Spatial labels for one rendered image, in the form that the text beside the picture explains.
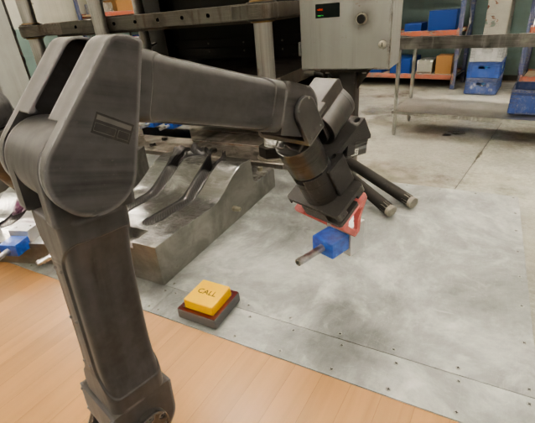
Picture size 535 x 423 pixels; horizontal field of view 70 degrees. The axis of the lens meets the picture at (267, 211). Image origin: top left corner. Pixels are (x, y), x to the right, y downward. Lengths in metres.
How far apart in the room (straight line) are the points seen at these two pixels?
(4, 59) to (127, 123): 4.83
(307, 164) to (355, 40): 0.89
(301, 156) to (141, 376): 0.30
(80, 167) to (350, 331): 0.50
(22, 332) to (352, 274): 0.61
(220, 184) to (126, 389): 0.62
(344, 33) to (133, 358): 1.17
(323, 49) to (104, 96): 1.15
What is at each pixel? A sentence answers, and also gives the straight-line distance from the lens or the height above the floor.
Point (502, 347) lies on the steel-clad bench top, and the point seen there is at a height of 0.80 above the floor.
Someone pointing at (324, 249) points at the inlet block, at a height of 0.93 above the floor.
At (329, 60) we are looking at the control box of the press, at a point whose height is 1.10.
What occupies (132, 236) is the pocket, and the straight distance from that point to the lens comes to 0.87.
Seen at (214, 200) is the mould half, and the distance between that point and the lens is 0.90.
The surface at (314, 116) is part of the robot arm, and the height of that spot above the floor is 1.15.
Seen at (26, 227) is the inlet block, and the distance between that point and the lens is 1.01.
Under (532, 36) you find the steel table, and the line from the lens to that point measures 3.92.
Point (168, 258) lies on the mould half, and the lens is 0.79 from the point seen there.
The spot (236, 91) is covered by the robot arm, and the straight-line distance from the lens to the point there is 0.38.
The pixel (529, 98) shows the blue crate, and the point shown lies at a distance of 4.19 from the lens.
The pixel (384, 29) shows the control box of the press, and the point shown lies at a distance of 1.33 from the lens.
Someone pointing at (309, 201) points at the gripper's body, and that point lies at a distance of 0.56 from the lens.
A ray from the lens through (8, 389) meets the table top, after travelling 0.74.
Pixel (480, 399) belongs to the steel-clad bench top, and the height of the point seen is 0.80.
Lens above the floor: 1.27
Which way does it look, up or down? 28 degrees down
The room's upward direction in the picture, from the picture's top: 5 degrees counter-clockwise
